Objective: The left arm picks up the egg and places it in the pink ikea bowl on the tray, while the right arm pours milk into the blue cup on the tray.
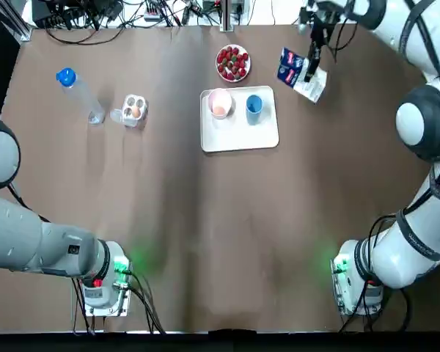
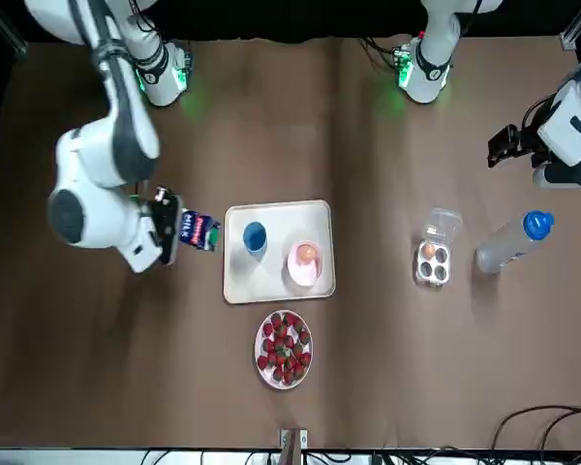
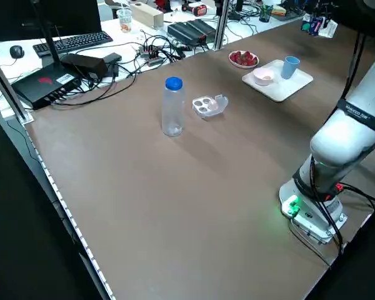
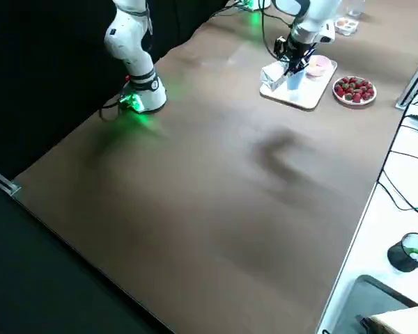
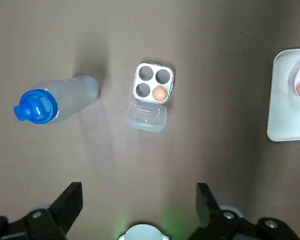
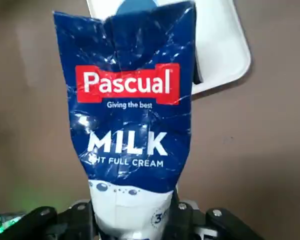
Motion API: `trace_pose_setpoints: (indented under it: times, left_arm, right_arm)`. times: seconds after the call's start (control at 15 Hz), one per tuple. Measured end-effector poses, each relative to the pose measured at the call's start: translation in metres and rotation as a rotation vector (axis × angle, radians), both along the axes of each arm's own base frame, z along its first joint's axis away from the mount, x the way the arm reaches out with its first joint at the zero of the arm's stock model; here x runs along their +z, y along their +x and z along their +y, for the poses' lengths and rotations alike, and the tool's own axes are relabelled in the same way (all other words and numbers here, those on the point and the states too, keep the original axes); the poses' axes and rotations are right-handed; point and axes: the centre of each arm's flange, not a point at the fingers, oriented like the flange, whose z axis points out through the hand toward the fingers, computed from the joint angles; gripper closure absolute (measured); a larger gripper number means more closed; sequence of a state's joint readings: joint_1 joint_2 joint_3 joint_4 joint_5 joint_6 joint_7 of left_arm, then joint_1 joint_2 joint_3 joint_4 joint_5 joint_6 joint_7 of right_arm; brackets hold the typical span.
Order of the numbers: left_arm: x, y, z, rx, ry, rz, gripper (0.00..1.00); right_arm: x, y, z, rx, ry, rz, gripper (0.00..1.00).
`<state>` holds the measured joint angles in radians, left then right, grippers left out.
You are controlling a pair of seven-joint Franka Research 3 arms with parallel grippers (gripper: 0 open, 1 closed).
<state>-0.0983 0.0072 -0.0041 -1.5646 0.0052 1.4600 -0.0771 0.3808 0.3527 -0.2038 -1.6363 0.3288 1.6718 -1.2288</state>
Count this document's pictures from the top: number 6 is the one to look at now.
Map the white rectangular tray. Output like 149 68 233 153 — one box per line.
86 0 252 95

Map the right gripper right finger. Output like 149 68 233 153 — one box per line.
162 192 266 240

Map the blue cup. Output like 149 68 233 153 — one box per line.
116 0 158 16

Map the blue white milk carton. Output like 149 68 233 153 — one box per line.
52 0 198 240

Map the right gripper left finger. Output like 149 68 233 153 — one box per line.
0 201 98 240

